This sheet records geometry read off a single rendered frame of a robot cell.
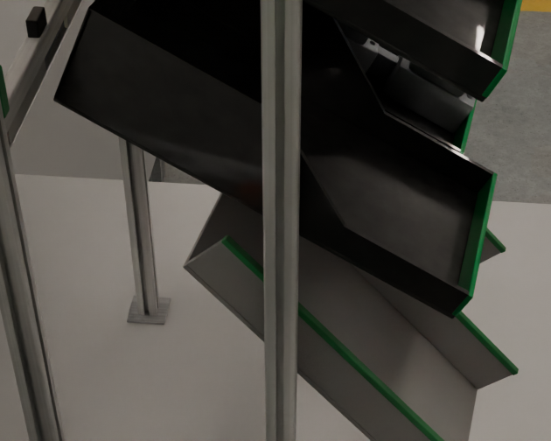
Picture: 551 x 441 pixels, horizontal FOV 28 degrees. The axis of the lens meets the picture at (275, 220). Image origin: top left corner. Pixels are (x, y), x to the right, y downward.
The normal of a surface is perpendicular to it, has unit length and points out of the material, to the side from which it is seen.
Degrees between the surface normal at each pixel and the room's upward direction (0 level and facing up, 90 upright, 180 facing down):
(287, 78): 90
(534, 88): 0
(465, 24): 25
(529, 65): 0
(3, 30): 0
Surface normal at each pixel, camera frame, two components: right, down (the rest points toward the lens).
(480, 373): -0.27, 0.61
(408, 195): 0.40, -0.63
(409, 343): 0.68, -0.43
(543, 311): 0.00, -0.77
